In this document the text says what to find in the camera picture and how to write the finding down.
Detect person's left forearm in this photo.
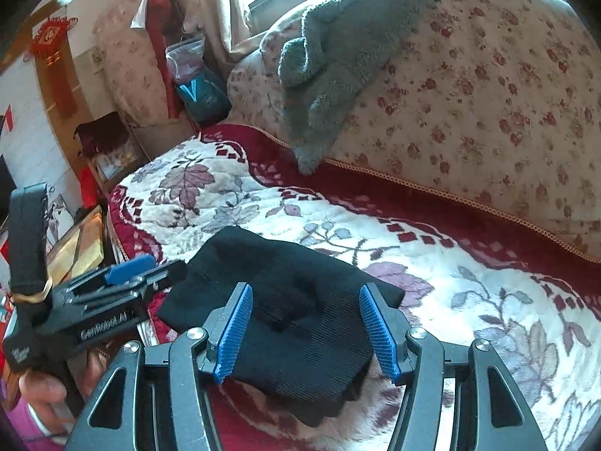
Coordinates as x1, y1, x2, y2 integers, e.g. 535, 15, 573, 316
0, 399, 78, 451

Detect red knot wall ornament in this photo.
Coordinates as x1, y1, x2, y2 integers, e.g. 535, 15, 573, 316
30, 15, 78, 116

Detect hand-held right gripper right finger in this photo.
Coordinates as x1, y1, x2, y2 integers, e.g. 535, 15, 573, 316
358, 284, 550, 451

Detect dark red cloth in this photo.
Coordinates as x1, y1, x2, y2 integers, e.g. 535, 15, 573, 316
74, 112, 131, 158

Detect cream floral quilt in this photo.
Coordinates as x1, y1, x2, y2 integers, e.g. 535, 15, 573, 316
227, 0, 601, 264

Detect red white floral blanket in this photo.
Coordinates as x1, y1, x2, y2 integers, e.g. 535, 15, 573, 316
106, 122, 601, 451

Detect floral pillow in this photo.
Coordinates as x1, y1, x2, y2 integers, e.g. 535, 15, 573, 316
92, 0, 177, 127

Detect grey fleece blanket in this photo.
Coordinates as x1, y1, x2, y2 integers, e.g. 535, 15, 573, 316
277, 0, 489, 176

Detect person's left hand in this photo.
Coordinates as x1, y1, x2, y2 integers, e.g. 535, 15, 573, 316
19, 345, 109, 424

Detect red cloth roll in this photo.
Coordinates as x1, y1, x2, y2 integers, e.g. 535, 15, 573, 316
146, 0, 181, 120

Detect cream curtain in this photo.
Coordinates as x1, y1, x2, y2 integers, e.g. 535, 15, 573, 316
185, 0, 254, 54

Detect clear plastic bag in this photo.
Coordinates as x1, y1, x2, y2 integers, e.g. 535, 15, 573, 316
164, 35, 207, 85

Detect wooden glass cabinet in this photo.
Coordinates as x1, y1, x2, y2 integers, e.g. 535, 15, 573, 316
44, 204, 108, 287

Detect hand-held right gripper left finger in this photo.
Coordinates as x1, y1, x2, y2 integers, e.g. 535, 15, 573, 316
66, 282, 254, 451

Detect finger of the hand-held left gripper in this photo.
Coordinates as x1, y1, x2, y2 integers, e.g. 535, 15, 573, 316
61, 259, 189, 308
101, 254, 157, 287

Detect black pants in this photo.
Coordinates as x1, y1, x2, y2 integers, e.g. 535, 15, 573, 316
156, 225, 407, 428

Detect teal bag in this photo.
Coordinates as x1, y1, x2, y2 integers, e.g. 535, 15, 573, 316
175, 68, 232, 123

